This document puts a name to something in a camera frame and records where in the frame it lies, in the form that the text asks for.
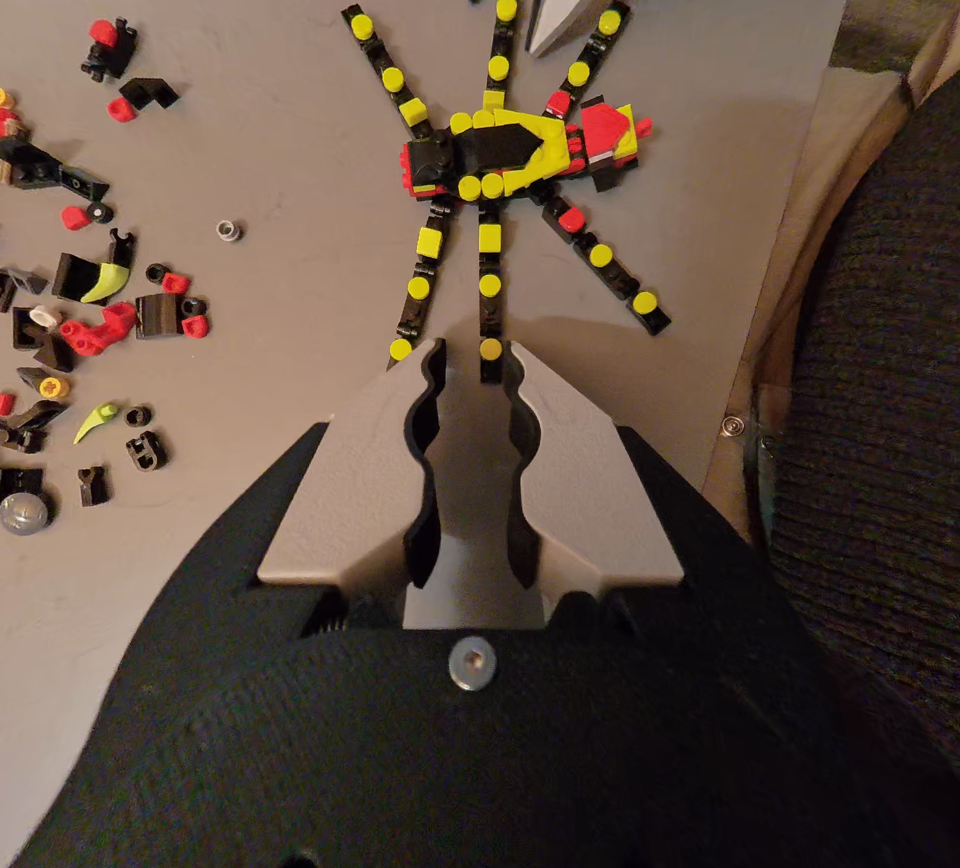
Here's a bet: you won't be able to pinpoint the pile of loose lego pieces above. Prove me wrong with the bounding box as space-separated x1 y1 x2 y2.
0 88 211 509

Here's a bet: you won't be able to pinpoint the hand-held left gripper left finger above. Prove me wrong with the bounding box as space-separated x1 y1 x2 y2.
257 338 447 592

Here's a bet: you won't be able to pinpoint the black red lego claw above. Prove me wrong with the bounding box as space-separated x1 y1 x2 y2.
107 77 181 123

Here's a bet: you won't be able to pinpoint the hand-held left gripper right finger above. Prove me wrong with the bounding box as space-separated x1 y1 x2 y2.
504 342 685 603

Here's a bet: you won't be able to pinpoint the red yellow lego spider head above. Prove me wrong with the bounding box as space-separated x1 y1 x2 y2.
577 96 655 194

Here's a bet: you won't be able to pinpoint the tan trousers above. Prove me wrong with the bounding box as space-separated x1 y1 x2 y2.
703 13 960 543

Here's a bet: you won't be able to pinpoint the clear round lego dome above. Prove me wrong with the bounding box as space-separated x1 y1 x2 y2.
0 492 55 538

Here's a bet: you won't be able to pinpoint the yellow black lego spider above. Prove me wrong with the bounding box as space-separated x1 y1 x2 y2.
341 0 672 385

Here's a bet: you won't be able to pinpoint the black red lego clip assembly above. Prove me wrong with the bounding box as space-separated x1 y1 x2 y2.
81 17 138 83

